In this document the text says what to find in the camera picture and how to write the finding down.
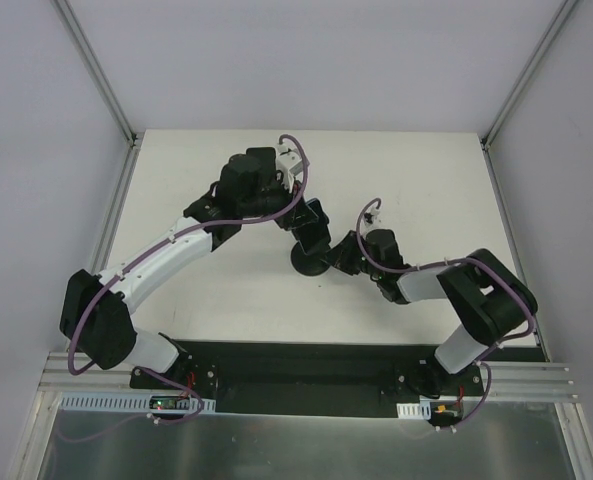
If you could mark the blue-edged black smartphone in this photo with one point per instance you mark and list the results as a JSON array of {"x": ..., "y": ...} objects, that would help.
[{"x": 314, "y": 238}]

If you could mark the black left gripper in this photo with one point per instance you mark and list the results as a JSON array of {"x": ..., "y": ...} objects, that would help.
[{"x": 306, "y": 220}]

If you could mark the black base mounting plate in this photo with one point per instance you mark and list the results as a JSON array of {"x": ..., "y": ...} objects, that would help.
[{"x": 309, "y": 379}]

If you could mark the white cable duct right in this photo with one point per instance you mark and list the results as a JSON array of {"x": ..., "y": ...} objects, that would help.
[{"x": 414, "y": 411}]

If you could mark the white cable duct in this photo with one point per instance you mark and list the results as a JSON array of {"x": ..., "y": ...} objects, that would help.
[
  {"x": 134, "y": 403},
  {"x": 414, "y": 411}
]

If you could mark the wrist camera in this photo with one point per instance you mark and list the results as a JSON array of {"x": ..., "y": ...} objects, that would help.
[
  {"x": 290, "y": 163},
  {"x": 371, "y": 218}
]

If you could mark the aluminium frame rail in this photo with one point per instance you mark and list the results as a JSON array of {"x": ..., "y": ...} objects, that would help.
[
  {"x": 554, "y": 28},
  {"x": 85, "y": 50}
]

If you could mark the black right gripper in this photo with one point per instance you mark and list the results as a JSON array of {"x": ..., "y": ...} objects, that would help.
[{"x": 349, "y": 251}]

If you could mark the black phone stand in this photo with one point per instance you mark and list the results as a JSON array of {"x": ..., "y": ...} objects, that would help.
[{"x": 310, "y": 265}]

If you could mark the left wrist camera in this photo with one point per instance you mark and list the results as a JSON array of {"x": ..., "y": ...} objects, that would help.
[{"x": 290, "y": 163}]

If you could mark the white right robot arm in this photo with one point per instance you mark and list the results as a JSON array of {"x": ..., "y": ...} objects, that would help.
[{"x": 488, "y": 299}]

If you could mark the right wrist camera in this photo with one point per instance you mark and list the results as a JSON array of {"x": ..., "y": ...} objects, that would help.
[{"x": 371, "y": 218}]

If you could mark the white cable duct left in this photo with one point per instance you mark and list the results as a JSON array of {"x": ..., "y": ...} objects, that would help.
[{"x": 134, "y": 403}]

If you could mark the shiny metal front plate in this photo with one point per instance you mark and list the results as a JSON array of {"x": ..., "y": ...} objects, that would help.
[{"x": 502, "y": 441}]

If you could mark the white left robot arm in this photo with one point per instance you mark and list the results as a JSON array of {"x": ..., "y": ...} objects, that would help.
[{"x": 255, "y": 187}]

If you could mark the aluminium frame rail right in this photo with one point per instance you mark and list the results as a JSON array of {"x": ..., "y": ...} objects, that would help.
[{"x": 554, "y": 28}]

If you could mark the aluminium frame rail left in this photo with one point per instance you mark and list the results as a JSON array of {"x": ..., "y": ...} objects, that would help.
[{"x": 85, "y": 50}]

